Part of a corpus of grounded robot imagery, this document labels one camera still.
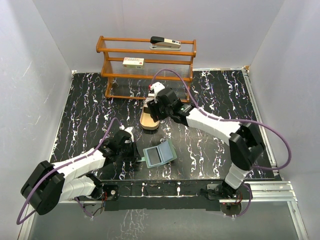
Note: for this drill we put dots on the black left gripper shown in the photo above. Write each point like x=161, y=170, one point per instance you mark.
x=135, y=155

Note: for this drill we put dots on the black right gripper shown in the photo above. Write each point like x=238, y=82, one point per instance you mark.
x=153, y=107

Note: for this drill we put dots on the credit card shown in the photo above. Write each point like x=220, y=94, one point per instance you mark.
x=153, y=156

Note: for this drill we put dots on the mint green card holder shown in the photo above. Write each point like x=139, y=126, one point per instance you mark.
x=159, y=155

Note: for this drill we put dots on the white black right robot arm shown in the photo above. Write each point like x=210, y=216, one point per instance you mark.
x=244, y=139

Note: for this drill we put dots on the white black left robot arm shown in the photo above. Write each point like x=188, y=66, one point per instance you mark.
x=51, y=183

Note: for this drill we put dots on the beige oval card tray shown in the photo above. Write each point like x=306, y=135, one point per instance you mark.
x=146, y=121

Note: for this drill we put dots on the black front base bar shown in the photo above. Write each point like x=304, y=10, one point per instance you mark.
x=161, y=194

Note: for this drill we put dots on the wooden three-tier shelf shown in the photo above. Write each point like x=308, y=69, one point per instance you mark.
x=170, y=67

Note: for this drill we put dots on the white red staples box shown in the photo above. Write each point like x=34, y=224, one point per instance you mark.
x=133, y=63

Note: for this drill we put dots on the black grey stapler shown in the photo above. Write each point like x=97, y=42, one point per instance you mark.
x=161, y=43

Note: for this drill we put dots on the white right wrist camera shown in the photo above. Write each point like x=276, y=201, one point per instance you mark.
x=154, y=89

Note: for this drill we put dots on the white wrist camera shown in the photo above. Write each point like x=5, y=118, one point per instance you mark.
x=131, y=130
x=154, y=89

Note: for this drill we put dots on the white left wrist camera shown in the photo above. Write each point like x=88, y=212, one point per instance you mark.
x=131, y=130

